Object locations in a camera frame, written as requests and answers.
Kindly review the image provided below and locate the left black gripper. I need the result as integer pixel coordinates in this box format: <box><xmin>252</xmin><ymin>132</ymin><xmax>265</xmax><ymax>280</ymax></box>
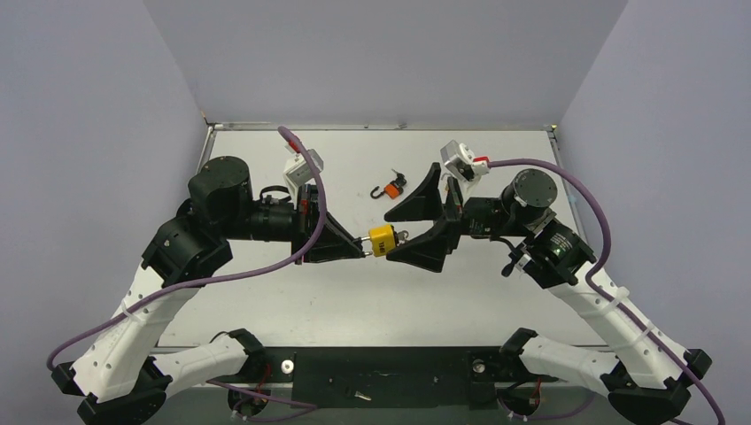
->
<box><xmin>221</xmin><ymin>183</ymin><xmax>363</xmax><ymax>264</ymax></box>

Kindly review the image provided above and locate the yellow padlock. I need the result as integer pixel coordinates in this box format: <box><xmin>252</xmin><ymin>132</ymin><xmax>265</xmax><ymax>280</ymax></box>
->
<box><xmin>368</xmin><ymin>224</ymin><xmax>399</xmax><ymax>257</ymax></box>

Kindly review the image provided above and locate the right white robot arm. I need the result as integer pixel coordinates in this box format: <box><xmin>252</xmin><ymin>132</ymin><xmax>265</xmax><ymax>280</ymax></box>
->
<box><xmin>384</xmin><ymin>158</ymin><xmax>712</xmax><ymax>424</ymax></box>

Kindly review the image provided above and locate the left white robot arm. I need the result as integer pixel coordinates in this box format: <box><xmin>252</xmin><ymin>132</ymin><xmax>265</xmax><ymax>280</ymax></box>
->
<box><xmin>51</xmin><ymin>157</ymin><xmax>365</xmax><ymax>424</ymax></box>

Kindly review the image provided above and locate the orange padlock with key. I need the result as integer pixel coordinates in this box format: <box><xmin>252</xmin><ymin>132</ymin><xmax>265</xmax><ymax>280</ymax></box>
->
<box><xmin>369</xmin><ymin>169</ymin><xmax>407</xmax><ymax>199</ymax></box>

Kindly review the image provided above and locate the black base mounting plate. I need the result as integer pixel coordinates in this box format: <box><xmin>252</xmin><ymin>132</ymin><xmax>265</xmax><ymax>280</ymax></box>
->
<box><xmin>219</xmin><ymin>346</ymin><xmax>538</xmax><ymax>409</ymax></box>

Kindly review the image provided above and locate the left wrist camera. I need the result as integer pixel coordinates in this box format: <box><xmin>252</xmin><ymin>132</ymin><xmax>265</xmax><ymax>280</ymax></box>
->
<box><xmin>283</xmin><ymin>142</ymin><xmax>313</xmax><ymax>197</ymax></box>

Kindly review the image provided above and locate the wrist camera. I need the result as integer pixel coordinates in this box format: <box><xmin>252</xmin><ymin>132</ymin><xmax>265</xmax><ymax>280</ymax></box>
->
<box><xmin>440</xmin><ymin>140</ymin><xmax>490</xmax><ymax>200</ymax></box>
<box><xmin>283</xmin><ymin>142</ymin><xmax>313</xmax><ymax>197</ymax></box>

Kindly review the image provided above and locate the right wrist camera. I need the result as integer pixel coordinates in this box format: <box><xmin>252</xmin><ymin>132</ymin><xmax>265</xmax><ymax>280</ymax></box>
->
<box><xmin>440</xmin><ymin>140</ymin><xmax>490</xmax><ymax>200</ymax></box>

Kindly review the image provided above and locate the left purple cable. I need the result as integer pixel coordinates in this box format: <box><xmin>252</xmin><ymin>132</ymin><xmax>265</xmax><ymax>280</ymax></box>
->
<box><xmin>46</xmin><ymin>125</ymin><xmax>329</xmax><ymax>371</ymax></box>

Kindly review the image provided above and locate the purple cable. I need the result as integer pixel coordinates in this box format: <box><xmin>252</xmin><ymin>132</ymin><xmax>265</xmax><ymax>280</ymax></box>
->
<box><xmin>46</xmin><ymin>125</ymin><xmax>329</xmax><ymax>371</ymax></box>
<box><xmin>486</xmin><ymin>158</ymin><xmax>727</xmax><ymax>425</ymax></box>

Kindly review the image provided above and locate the aluminium frame rail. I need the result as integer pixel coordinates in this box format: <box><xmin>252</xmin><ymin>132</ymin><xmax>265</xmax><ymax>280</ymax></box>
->
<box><xmin>120</xmin><ymin>345</ymin><xmax>651</xmax><ymax>390</ymax></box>

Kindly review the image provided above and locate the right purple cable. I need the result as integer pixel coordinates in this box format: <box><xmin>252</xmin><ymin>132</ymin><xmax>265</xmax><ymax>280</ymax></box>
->
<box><xmin>486</xmin><ymin>158</ymin><xmax>727</xmax><ymax>425</ymax></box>

